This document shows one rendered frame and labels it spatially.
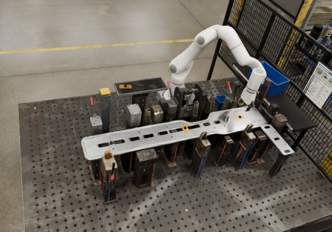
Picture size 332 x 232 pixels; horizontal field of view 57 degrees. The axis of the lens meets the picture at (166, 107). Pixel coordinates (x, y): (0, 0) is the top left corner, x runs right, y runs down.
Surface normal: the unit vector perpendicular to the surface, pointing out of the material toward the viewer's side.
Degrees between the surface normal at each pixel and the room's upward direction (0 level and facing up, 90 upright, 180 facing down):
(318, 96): 90
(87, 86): 0
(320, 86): 90
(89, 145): 0
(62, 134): 0
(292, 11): 93
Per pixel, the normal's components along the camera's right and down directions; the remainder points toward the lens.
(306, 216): 0.14, -0.74
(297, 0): -0.92, 0.16
